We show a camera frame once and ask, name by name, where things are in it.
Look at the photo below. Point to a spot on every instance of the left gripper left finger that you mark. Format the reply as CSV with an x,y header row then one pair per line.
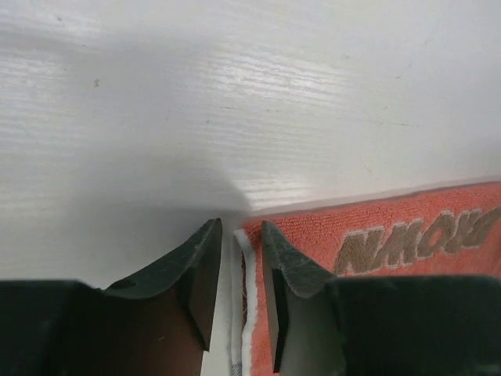
x,y
156,321

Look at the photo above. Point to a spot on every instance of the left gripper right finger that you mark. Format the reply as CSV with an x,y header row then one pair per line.
x,y
320,324

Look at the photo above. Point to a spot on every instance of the red bear towel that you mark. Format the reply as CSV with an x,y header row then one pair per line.
x,y
454,230

